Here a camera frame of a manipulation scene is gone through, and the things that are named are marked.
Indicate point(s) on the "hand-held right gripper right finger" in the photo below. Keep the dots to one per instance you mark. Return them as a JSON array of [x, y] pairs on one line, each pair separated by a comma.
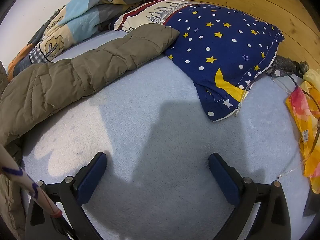
[[222, 177]]

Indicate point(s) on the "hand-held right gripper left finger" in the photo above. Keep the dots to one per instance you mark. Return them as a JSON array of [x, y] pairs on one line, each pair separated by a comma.
[[92, 177]]

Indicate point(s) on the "olive quilted puffer jacket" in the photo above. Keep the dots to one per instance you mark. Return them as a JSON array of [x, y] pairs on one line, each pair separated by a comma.
[[75, 80]]

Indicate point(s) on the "yellow and pink plastic bag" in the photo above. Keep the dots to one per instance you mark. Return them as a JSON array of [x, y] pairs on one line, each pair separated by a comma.
[[302, 110]]

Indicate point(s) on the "navy star-print pillow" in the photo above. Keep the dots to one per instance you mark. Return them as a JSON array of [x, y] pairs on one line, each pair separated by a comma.
[[220, 55]]

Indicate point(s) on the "dark grey cloth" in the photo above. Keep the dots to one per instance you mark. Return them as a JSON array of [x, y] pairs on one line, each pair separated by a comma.
[[285, 65]]

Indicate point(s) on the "patchwork cartoon blanket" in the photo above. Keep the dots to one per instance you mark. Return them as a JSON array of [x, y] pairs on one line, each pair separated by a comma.
[[82, 12]]

